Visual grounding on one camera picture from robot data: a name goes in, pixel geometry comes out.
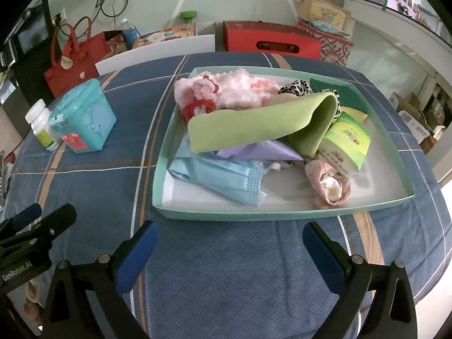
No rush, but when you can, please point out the leopard print scrunchie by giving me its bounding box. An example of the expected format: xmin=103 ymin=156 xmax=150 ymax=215
xmin=278 ymin=80 xmax=342 ymax=119

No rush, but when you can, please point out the green tissue pack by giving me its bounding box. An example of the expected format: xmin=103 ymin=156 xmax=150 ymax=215
xmin=318 ymin=112 xmax=371 ymax=179

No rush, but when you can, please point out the lime green cloth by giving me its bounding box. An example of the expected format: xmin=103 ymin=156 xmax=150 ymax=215
xmin=188 ymin=92 xmax=339 ymax=157

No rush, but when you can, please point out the white pill bottle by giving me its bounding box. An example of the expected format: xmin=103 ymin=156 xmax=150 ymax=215
xmin=25 ymin=99 xmax=62 ymax=151

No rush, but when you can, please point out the green yellow scrub sponge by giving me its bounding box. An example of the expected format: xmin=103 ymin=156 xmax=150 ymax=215
xmin=310 ymin=79 xmax=368 ymax=123

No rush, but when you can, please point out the orange toy box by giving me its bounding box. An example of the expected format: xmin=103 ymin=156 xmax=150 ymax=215
xmin=132 ymin=23 xmax=196 ymax=49

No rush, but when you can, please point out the blue plaid tablecloth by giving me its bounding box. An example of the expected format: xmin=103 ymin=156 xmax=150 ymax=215
xmin=5 ymin=52 xmax=451 ymax=338

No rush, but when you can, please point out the patterned red gift box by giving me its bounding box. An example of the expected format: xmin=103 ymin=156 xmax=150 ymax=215
xmin=297 ymin=20 xmax=353 ymax=68

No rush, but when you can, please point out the pink fabric scrunchie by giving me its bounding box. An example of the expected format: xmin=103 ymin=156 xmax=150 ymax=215
xmin=304 ymin=158 xmax=352 ymax=209

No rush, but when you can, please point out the teal rimmed white tray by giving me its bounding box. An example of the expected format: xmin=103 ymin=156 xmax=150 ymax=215
xmin=152 ymin=67 xmax=414 ymax=221

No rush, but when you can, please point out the teal plastic case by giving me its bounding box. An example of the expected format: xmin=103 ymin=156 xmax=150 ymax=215
xmin=47 ymin=79 xmax=116 ymax=154

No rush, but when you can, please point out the white storage bin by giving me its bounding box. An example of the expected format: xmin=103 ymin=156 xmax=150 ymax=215
xmin=96 ymin=22 xmax=216 ymax=75

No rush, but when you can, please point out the white desk shelf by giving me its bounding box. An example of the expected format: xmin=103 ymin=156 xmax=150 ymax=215
xmin=342 ymin=0 xmax=452 ymax=184

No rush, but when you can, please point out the blue face mask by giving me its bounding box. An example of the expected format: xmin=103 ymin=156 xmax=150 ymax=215
xmin=169 ymin=135 xmax=275 ymax=206

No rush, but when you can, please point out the red felt tote bag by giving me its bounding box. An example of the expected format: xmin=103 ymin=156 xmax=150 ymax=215
xmin=44 ymin=16 xmax=126 ymax=98

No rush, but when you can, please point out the pink white knitted cloth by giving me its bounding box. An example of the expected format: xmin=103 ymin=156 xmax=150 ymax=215
xmin=182 ymin=68 xmax=280 ymax=110

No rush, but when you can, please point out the red cardboard box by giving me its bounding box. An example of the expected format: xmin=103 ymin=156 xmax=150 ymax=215
xmin=223 ymin=21 xmax=321 ymax=60

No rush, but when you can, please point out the red pink flower hairband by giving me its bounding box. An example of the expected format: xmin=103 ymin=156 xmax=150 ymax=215
xmin=174 ymin=75 xmax=219 ymax=122

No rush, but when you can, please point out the purple baby wipes pack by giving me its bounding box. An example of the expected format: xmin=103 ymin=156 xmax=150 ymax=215
xmin=213 ymin=140 xmax=303 ymax=161

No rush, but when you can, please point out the blue label water bottle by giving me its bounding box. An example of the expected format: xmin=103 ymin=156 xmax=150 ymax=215
xmin=121 ymin=18 xmax=140 ymax=49

